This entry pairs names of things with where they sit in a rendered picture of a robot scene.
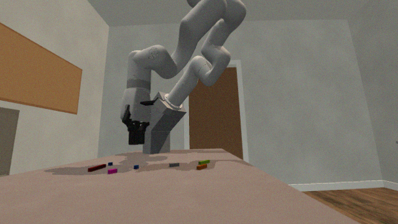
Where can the red rod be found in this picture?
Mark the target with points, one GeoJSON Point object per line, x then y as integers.
{"type": "Point", "coordinates": [91, 169]}

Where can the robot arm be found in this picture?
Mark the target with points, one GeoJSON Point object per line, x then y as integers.
{"type": "Point", "coordinates": [205, 15]}

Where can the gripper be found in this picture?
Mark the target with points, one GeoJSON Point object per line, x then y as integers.
{"type": "Point", "coordinates": [132, 111]}

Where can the magenta rod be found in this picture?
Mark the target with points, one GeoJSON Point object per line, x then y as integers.
{"type": "Point", "coordinates": [112, 171]}

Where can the orange rod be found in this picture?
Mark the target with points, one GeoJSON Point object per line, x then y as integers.
{"type": "Point", "coordinates": [203, 166]}

